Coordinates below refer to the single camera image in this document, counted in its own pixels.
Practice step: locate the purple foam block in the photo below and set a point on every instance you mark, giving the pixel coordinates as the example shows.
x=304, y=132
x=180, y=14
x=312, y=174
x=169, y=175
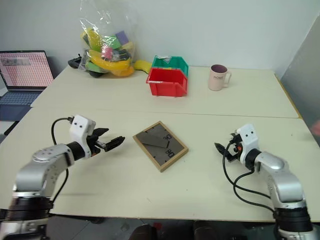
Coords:
x=123, y=37

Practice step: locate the clear packet in green bin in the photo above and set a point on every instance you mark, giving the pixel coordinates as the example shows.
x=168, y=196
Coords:
x=164, y=58

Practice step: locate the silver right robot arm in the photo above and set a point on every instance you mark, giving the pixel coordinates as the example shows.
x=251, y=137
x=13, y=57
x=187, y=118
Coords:
x=282, y=180

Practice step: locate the yellow foam piece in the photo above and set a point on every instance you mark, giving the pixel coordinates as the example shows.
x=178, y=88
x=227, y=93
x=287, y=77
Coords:
x=141, y=65

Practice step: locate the clear plastic bag of toys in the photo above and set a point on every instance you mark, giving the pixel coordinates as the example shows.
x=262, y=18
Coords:
x=100, y=25

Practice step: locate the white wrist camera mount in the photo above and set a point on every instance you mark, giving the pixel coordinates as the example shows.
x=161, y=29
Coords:
x=80, y=130
x=248, y=140

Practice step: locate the green plastic storage bin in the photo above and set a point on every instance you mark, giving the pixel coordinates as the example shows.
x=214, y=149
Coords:
x=180, y=63

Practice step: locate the laptop computer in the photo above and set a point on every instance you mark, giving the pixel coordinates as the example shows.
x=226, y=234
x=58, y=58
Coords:
x=25, y=67

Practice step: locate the black game controller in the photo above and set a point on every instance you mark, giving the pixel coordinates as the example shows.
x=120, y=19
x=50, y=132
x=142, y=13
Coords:
x=73, y=62

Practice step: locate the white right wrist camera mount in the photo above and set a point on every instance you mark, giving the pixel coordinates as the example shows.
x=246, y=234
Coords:
x=248, y=140

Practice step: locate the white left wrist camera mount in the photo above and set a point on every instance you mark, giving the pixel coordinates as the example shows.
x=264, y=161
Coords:
x=80, y=130

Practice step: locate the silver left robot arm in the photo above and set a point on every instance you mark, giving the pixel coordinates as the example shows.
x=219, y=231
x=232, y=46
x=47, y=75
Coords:
x=37, y=170

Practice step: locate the green foam block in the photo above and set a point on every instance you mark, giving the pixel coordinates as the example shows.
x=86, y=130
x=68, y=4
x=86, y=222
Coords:
x=115, y=43

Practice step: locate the dark rounded shape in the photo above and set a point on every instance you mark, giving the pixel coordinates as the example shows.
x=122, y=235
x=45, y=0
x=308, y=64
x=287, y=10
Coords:
x=144, y=232

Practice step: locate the pink toy piece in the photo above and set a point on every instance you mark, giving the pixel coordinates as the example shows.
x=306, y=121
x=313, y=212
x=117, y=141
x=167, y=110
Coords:
x=108, y=53

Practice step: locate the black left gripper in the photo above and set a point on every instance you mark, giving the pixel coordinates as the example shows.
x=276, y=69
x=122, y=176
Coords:
x=94, y=147

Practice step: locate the red plastic storage bin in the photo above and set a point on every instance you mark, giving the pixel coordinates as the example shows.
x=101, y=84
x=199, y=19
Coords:
x=162, y=87

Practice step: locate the pink mug with HOME print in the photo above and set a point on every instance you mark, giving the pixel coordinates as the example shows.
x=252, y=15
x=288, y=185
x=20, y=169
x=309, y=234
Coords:
x=216, y=80

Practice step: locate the wooden picture frame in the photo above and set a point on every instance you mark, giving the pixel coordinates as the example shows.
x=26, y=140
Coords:
x=155, y=147

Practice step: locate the grey partition panel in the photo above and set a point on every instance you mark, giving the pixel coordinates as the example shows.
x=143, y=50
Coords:
x=305, y=82

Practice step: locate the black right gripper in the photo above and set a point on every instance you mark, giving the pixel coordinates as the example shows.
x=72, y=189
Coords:
x=233, y=152

